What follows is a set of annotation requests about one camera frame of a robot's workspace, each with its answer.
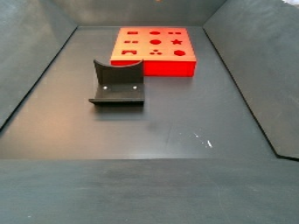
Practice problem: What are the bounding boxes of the black curved holder stand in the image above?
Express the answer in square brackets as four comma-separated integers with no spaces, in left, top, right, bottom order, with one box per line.
[89,60,146,105]

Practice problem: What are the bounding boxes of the red block with shaped holes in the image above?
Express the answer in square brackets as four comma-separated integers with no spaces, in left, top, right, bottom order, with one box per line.
[110,27,198,77]

